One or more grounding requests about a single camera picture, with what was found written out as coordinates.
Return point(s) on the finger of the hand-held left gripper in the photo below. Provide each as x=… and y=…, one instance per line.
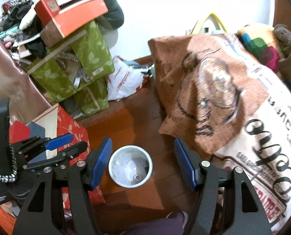
x=72, y=149
x=59, y=140

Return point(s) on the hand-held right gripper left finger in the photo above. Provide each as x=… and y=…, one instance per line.
x=101, y=161

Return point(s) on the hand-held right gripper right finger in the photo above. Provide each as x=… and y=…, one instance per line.
x=184, y=164

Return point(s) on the small white waste bin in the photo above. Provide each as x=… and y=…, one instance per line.
x=126, y=167

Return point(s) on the person's left forearm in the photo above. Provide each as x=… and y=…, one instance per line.
x=3, y=220

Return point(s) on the red leaf-print box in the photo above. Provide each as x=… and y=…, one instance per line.
x=69, y=124

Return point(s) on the green leaf-print storage box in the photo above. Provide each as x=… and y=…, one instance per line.
x=50, y=78
x=96, y=98
x=94, y=46

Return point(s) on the shiny pink cloth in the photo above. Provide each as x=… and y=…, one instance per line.
x=3, y=66

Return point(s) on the person's purple trousers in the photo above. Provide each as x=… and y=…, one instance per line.
x=155, y=225

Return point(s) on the brown printed blanket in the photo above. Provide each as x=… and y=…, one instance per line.
x=233, y=102

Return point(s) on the white plastic bag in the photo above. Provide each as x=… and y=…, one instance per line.
x=126, y=78

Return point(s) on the pile of clothes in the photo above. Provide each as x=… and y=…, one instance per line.
x=25, y=12

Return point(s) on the orange shoe box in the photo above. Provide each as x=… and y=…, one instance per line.
x=72, y=17

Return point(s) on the multicoloured patchwork blanket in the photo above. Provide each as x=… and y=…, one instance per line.
x=255, y=44

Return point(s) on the dark green cushion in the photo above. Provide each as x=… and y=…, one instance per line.
x=113, y=9

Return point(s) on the yellow hoop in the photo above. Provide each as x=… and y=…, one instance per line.
x=213, y=14

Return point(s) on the brown jacket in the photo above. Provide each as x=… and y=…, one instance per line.
x=290, y=49

